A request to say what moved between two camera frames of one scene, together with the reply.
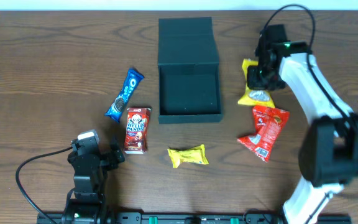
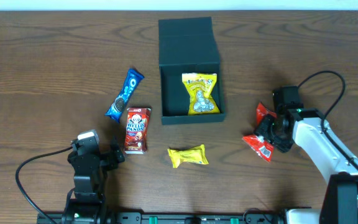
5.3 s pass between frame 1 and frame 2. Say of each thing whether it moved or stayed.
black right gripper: moved
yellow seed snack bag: moved
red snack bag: stayed
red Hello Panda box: stayed
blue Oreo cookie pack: stayed
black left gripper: stayed
